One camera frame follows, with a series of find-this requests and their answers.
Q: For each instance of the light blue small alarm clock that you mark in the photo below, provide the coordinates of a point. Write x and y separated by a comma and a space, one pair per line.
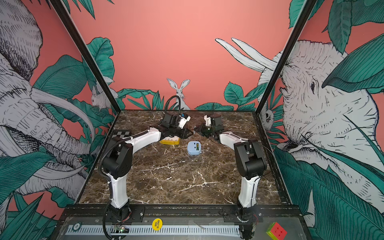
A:
191, 148

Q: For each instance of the black white checkerboard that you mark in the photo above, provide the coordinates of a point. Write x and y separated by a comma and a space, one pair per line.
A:
122, 134

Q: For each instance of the black mounting rail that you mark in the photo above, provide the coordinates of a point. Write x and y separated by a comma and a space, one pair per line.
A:
137, 212

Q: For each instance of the small green circuit board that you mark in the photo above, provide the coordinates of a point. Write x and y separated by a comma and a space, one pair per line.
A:
120, 229

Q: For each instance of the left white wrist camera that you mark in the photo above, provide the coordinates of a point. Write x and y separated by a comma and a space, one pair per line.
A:
183, 119

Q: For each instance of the yellow rectangular alarm clock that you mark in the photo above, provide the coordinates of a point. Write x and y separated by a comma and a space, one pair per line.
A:
170, 141

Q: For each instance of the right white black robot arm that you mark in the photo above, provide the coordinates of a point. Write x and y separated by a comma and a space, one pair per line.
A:
250, 161

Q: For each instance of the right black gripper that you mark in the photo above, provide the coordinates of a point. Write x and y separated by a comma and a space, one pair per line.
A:
202, 131

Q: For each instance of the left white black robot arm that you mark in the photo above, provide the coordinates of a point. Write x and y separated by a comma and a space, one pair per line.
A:
117, 160

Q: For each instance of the left black frame post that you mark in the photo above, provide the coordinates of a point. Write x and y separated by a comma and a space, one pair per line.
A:
67, 21

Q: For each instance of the colourful rubik cube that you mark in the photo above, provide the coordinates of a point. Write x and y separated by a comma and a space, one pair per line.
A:
276, 231

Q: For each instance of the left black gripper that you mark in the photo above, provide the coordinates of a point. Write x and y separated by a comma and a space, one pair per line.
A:
185, 132

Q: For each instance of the yellow round sticker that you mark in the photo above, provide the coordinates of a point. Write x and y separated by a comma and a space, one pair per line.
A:
157, 224

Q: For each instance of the black frame post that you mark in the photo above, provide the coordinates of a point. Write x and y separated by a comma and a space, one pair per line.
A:
299, 25
67, 21

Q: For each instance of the white slotted cable duct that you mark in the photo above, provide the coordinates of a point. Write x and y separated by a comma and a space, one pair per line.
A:
183, 230

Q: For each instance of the right black frame post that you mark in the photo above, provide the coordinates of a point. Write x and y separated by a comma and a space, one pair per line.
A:
299, 25

